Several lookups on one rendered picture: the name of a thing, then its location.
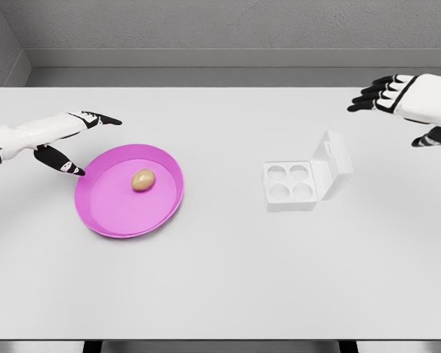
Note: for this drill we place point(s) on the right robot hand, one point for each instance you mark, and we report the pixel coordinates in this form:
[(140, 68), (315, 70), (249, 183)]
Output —
[(422, 99)]

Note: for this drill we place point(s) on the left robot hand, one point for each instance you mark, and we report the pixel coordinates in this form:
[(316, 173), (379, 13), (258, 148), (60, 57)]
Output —
[(51, 128)]

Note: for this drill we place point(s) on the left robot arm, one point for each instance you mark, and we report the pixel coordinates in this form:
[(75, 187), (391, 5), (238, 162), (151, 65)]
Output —
[(5, 141)]

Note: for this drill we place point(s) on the tan egg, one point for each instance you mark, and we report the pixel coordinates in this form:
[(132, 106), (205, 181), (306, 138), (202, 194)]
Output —
[(143, 180)]

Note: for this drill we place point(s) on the white egg box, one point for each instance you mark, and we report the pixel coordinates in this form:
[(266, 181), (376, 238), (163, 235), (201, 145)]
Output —
[(301, 180)]

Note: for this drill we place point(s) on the pink round plate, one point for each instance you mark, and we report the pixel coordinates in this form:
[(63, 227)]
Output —
[(128, 206)]

